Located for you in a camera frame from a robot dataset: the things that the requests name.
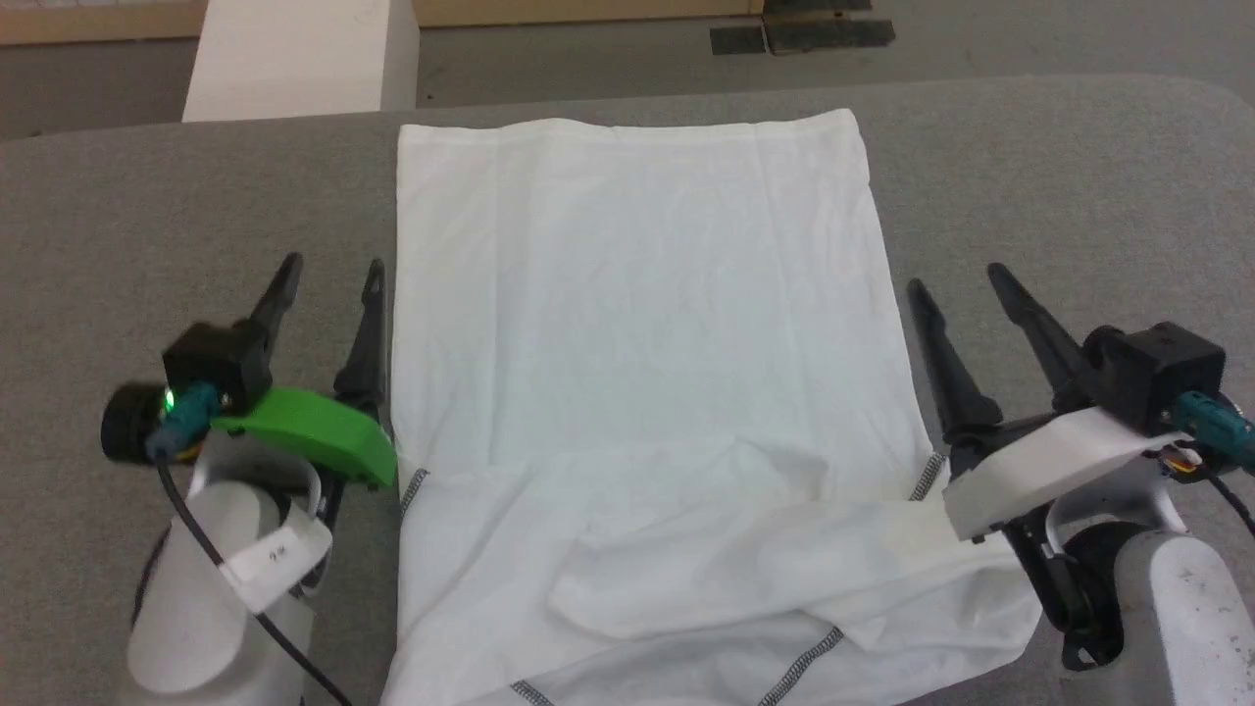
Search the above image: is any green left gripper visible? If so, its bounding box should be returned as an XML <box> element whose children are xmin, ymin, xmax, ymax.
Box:
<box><xmin>210</xmin><ymin>252</ymin><xmax>399</xmax><ymax>490</ymax></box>

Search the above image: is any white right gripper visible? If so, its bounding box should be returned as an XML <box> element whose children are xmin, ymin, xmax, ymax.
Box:
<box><xmin>907</xmin><ymin>262</ymin><xmax>1180</xmax><ymax>670</ymax></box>

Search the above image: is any white garment with grey stitching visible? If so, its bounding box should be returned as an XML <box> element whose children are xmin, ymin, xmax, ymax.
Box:
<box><xmin>377</xmin><ymin>108</ymin><xmax>1045</xmax><ymax>706</ymax></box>

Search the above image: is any cream white box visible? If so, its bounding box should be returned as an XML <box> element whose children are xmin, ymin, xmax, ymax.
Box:
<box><xmin>181</xmin><ymin>0</ymin><xmax>423</xmax><ymax>125</ymax></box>

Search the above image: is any large black floor mat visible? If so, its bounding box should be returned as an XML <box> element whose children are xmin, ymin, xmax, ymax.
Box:
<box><xmin>763</xmin><ymin>17</ymin><xmax>896</xmax><ymax>54</ymax></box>

